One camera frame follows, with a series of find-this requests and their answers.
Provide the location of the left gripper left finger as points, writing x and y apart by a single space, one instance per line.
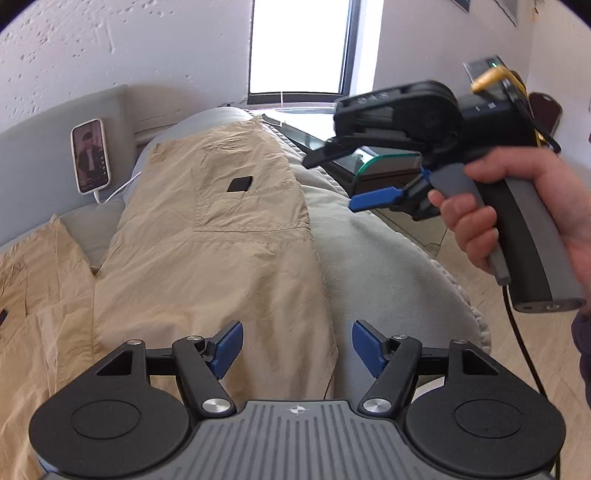
227 344

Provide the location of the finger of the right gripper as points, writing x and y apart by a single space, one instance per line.
381 198
334 149

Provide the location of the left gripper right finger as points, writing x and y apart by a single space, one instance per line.
371 346

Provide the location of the beige cargo pants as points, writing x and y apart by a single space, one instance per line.
216 230

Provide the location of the person's right hand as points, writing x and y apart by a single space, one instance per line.
564 195

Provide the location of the grey sofa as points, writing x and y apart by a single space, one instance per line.
37 182

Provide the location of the window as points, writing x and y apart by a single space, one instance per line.
302 51

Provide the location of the maroon chair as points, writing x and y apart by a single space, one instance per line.
546 111

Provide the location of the white smartphone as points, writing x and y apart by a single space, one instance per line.
90 156

